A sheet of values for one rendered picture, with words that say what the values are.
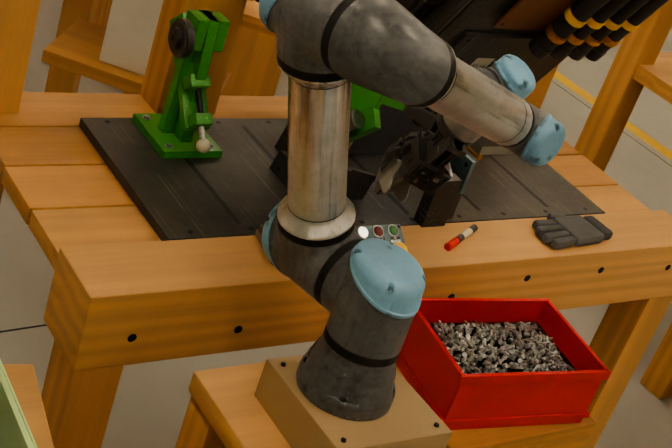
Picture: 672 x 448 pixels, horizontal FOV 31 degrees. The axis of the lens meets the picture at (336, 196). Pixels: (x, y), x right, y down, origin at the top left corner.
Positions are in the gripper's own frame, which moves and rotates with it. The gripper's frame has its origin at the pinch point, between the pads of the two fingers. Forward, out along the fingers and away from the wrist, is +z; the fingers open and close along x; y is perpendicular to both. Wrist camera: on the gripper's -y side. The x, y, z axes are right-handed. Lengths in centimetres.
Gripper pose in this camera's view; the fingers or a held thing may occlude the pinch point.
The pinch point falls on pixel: (381, 185)
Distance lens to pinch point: 212.4
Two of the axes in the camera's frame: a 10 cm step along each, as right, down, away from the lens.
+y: 0.0, 7.2, -7.0
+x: 7.9, 4.2, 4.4
